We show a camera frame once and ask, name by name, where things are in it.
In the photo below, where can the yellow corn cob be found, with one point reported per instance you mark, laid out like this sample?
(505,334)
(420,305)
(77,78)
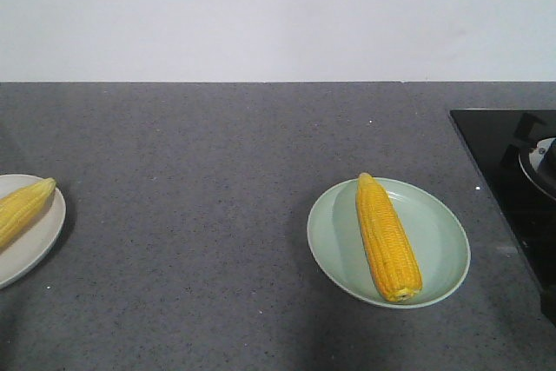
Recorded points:
(21,207)
(394,268)

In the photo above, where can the black burner pan support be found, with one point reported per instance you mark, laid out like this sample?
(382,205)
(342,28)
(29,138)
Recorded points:
(536,157)

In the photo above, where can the black glass gas hob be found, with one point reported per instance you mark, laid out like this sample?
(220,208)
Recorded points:
(530,214)

